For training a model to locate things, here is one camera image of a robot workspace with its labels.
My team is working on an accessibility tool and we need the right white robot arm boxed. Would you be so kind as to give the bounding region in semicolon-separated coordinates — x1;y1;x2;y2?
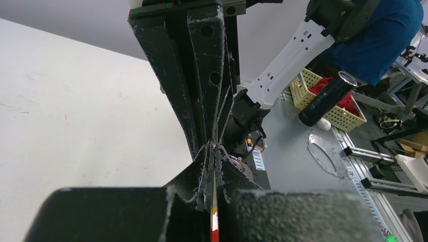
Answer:
128;1;379;157

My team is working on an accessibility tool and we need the person in blue shirt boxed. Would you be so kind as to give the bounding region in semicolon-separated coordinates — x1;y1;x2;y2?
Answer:
318;0;424;86

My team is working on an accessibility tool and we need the beige perforated basket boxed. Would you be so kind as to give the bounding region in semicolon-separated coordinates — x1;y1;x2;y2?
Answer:
290;69;367;132

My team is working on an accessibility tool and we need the red handled keyring holder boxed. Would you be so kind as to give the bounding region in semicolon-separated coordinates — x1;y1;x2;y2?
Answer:
208;140;255;242

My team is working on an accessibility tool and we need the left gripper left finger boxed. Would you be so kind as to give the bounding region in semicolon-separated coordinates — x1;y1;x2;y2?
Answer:
24;145;212;241

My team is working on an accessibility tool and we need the black cylinder flask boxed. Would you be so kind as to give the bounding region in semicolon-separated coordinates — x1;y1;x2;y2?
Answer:
298;71;358;127

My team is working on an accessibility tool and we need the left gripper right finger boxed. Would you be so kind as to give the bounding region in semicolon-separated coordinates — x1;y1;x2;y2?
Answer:
213;144;385;242

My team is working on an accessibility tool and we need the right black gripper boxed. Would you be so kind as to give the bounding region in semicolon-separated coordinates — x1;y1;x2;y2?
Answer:
128;1;248;158

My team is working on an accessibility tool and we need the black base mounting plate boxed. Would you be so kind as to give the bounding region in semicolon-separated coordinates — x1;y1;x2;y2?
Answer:
234;132;271;190

